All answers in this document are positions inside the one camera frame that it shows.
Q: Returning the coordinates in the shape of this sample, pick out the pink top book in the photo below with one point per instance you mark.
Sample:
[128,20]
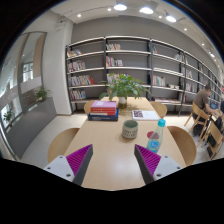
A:
[103,104]

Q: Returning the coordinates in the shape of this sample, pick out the green potted table plant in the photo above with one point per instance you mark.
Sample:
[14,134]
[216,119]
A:
[122,87]

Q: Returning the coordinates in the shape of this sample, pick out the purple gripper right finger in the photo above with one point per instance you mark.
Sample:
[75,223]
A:
[153,166]

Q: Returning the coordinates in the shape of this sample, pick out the seated person brown shirt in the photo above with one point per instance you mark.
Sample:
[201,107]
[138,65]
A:
[201,100]

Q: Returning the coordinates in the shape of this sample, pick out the grey wall bookshelf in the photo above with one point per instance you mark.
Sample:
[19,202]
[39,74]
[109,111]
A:
[169,74]

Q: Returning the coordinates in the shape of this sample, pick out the wooden slatted chair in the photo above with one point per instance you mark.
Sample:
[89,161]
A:
[198,116]

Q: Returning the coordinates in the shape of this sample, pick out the red middle book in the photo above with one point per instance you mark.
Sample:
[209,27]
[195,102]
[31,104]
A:
[103,111]

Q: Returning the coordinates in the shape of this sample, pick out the wooden chair near left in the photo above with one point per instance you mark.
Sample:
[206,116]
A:
[61,142]

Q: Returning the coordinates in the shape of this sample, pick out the clear plastic water bottle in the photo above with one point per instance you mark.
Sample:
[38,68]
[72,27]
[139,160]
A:
[154,144]

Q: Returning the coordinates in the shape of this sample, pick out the green patterned ceramic cup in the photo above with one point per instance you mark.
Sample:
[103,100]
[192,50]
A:
[130,129]

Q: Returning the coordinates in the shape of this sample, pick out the wooden chair far left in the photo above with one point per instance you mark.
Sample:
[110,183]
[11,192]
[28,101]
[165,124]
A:
[87,106]

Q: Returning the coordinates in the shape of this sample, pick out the wooden chair near right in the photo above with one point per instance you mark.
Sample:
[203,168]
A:
[185,144]

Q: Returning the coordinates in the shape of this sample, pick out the red round coaster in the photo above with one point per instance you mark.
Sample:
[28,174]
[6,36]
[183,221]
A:
[152,135]

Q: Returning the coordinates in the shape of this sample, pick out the blue bottom book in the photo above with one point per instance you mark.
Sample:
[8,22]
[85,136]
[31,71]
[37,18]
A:
[102,117]

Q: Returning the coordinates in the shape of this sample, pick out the wooden chair far right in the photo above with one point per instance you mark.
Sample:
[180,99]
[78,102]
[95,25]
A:
[160,108]

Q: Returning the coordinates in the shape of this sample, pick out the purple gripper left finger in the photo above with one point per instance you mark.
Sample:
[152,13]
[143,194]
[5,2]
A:
[72,167]

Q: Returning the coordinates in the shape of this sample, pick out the wooden slatted chair right edge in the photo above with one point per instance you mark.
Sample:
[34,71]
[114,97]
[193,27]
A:
[213,137]

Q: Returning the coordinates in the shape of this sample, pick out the open white magazine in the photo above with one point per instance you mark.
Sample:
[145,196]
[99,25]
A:
[144,115]

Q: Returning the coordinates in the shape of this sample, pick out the potted plant by window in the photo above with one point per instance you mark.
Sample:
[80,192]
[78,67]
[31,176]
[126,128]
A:
[41,95]

